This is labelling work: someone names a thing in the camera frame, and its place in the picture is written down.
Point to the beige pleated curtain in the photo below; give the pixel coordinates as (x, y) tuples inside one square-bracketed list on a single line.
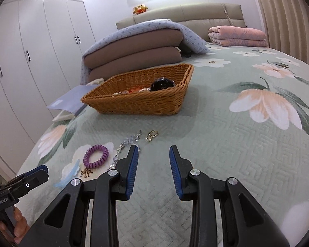
[(291, 18)]

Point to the pink folded blanket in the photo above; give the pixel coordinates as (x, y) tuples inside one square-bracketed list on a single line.
[(237, 34)]

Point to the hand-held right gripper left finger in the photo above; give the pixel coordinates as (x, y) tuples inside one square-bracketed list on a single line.
[(132, 169)]

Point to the orange plush toy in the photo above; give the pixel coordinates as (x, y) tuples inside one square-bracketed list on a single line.
[(139, 9)]

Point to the white wardrobe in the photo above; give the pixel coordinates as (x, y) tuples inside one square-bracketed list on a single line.
[(28, 43)]

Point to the stacked brown pillows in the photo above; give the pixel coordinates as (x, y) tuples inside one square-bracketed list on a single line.
[(134, 47)]

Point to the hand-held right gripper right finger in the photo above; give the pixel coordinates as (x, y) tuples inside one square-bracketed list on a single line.
[(175, 169)]

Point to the white fluffy cloth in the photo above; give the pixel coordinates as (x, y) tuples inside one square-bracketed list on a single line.
[(95, 81)]

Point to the person's left hand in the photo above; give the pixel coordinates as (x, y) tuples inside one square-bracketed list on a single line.
[(22, 223)]

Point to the beige padded headboard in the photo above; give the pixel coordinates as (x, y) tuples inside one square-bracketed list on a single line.
[(203, 12)]

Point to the brown wicker basket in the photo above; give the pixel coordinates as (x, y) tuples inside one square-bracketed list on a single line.
[(134, 104)]

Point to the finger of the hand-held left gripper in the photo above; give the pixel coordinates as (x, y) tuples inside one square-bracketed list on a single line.
[(33, 181), (38, 169)]

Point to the blue booklet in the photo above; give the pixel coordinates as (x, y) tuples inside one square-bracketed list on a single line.
[(72, 99)]

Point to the brown folded quilt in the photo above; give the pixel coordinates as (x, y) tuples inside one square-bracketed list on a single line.
[(139, 63)]

